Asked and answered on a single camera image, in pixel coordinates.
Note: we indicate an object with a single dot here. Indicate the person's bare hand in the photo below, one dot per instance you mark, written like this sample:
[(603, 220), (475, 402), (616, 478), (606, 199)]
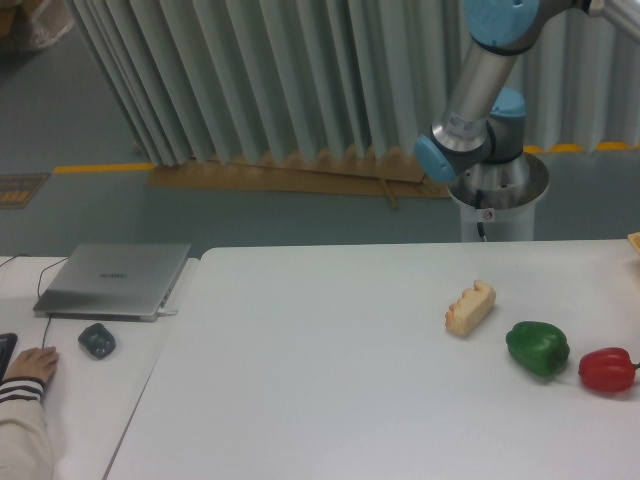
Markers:
[(35, 363)]

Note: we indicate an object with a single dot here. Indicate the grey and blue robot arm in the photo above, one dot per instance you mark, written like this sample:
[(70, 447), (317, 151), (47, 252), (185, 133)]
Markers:
[(500, 32)]

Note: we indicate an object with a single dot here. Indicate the striped cream sleeve forearm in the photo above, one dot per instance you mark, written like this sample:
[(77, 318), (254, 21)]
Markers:
[(26, 451)]

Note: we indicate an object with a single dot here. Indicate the green bell pepper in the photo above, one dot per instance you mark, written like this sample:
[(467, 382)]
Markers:
[(539, 347)]

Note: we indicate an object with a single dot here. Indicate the red bell pepper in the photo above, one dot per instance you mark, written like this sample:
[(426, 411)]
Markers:
[(608, 370)]

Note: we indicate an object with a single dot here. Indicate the black keyboard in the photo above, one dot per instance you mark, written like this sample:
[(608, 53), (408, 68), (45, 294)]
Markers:
[(8, 342)]

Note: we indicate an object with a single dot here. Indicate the dark grey earbud case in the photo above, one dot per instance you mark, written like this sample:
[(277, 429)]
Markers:
[(98, 341)]

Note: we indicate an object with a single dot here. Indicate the silver closed laptop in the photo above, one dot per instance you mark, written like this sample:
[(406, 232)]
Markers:
[(128, 282)]

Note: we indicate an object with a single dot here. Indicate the orange floor sign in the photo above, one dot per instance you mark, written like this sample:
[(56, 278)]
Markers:
[(18, 189)]

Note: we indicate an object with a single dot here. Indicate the pale green pleated curtain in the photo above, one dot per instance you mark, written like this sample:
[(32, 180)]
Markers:
[(249, 79)]

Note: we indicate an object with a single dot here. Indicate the clear plastic bag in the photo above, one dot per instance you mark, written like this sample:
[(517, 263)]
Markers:
[(28, 26)]

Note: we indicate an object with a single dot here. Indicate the flat brown cardboard sheet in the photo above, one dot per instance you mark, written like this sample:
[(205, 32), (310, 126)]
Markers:
[(393, 176)]

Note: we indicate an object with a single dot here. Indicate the beige toy cake slice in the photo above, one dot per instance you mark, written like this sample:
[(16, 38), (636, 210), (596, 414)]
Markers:
[(473, 306)]

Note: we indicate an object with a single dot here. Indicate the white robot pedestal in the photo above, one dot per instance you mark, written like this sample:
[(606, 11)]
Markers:
[(497, 202)]

